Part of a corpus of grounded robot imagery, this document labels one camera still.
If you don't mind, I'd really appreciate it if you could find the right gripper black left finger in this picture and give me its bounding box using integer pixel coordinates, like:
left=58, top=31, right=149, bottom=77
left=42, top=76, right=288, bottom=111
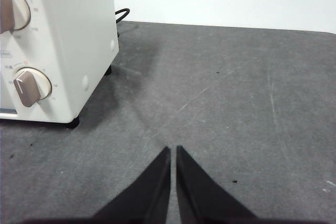
left=93, top=146, right=172, bottom=221

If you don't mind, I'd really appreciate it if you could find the oven door with brown handle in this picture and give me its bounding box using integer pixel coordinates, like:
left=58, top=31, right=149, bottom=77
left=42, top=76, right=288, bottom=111
left=0, top=106, right=19, bottom=120

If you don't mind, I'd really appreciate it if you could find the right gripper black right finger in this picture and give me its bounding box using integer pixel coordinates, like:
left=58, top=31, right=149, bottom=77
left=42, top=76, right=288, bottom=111
left=175, top=145, right=259, bottom=221

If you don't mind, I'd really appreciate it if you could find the white toaster oven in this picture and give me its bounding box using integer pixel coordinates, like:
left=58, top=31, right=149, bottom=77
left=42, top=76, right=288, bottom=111
left=0, top=0, right=120, bottom=130

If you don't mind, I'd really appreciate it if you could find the black oven power cable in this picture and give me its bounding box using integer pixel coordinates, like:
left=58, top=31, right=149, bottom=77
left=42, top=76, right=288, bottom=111
left=114, top=8, right=131, bottom=38

